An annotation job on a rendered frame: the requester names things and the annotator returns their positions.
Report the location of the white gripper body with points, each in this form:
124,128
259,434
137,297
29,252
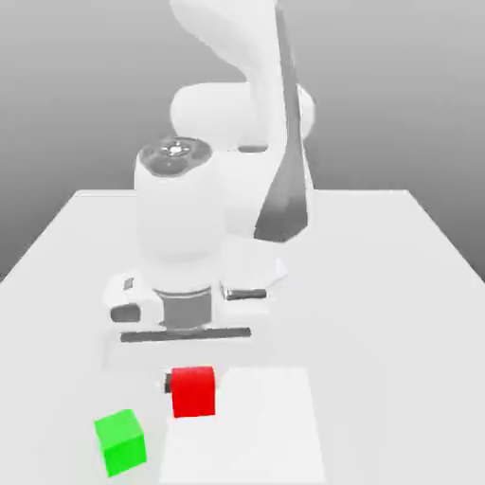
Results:
185,350

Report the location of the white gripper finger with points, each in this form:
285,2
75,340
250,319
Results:
167,382

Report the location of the small red cube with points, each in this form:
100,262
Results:
193,394

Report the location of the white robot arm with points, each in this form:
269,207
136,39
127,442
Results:
178,219

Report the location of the small green cube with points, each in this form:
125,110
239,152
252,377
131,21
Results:
121,443

